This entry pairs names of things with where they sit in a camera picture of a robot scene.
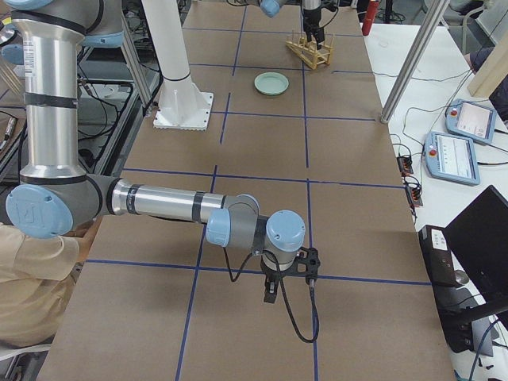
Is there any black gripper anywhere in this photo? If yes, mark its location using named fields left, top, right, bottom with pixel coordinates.
left=302, top=7, right=325, bottom=49
left=260, top=253, right=300, bottom=303

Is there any light green plate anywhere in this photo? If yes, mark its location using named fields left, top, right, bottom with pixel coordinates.
left=254, top=71, right=289, bottom=96

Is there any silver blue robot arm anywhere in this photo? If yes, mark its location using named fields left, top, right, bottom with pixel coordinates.
left=228, top=0, right=325, bottom=50
left=6, top=1, right=315, bottom=302

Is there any wooden dish rack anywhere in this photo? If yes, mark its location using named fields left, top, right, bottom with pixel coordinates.
left=285, top=33, right=334, bottom=70

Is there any red cylinder tube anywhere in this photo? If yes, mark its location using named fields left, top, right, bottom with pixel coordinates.
left=362, top=0, right=379, bottom=36

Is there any brown paper table mat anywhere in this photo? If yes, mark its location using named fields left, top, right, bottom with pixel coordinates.
left=39, top=3, right=457, bottom=381

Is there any orange black connector block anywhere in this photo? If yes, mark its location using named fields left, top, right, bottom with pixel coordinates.
left=396, top=155, right=414, bottom=176

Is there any black desktop box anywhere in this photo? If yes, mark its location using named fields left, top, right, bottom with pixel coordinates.
left=418, top=225, right=469, bottom=287

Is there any near teach pendant tablet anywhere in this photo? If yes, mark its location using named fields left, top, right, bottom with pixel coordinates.
left=424, top=131, right=480, bottom=186

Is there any teach pendant tablet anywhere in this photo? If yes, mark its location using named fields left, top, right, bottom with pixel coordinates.
left=424, top=131, right=480, bottom=186
left=445, top=98, right=498, bottom=145

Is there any far teach pendant tablet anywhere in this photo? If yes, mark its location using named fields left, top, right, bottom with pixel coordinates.
left=445, top=98, right=498, bottom=145

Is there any black monitor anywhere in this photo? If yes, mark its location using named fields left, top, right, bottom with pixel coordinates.
left=444, top=185, right=507, bottom=301

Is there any person in beige clothes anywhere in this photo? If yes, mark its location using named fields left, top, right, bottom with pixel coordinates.
left=1, top=217, right=102, bottom=348

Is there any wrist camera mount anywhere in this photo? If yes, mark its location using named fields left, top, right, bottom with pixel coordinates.
left=295, top=247, right=321, bottom=289

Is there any aluminium frame post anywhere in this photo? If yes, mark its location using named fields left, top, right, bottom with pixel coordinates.
left=380, top=0, right=449, bottom=124

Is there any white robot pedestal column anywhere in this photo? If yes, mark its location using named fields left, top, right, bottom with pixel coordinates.
left=142, top=0, right=214, bottom=131

